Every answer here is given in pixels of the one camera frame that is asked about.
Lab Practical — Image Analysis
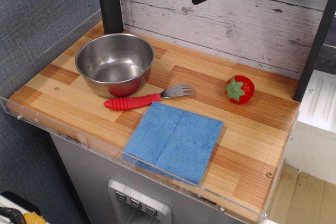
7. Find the red toy strawberry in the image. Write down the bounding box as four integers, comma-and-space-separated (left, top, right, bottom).
225, 75, 255, 104

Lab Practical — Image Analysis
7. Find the yellow tape piece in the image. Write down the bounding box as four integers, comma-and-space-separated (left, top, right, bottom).
23, 212, 47, 224

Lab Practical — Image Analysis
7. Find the silver dispenser button panel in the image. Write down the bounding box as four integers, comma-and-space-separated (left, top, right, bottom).
108, 179, 173, 224

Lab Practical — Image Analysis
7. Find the blue folded cloth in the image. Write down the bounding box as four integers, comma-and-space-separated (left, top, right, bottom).
122, 102, 224, 184

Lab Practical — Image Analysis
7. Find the red handled metal fork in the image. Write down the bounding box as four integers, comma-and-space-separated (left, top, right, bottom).
103, 84, 196, 111

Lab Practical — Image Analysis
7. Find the stainless steel bowl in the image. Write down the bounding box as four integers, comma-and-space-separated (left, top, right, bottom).
75, 33, 155, 98

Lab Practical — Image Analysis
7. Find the grey toy fridge cabinet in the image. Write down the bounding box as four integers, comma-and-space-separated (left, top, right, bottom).
51, 134, 240, 223

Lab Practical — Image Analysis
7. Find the left black frame post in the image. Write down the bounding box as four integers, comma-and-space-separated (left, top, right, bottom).
99, 0, 124, 34

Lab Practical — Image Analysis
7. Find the right black frame post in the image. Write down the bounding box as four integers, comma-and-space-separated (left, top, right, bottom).
293, 0, 335, 102

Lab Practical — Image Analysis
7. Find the black braided cable bundle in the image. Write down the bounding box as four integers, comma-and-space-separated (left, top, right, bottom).
0, 206, 26, 224

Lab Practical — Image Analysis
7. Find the black frame post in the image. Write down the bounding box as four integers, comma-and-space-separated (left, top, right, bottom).
293, 0, 335, 102
99, 0, 124, 34

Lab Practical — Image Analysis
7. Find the white toy sink unit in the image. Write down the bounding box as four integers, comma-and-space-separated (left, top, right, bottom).
285, 70, 335, 184

